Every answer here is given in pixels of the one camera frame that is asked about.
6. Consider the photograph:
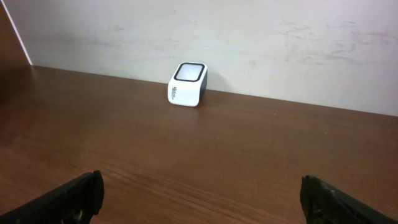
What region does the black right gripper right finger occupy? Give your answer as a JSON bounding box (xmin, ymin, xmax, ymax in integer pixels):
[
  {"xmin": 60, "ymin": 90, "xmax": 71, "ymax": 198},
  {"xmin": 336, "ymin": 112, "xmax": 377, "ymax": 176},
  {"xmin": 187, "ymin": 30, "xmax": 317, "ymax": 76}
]
[{"xmin": 300, "ymin": 175, "xmax": 397, "ymax": 224}]

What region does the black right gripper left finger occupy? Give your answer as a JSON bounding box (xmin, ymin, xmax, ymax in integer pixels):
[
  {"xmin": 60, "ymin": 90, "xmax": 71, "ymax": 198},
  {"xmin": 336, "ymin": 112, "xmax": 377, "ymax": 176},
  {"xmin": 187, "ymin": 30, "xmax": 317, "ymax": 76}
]
[{"xmin": 1, "ymin": 170, "xmax": 104, "ymax": 224}]

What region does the white barcode scanner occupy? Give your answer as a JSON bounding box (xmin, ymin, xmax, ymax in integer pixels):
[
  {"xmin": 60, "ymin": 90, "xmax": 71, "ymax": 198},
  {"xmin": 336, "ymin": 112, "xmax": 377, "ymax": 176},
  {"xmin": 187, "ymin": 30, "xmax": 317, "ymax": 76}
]
[{"xmin": 167, "ymin": 62, "xmax": 208, "ymax": 107}]

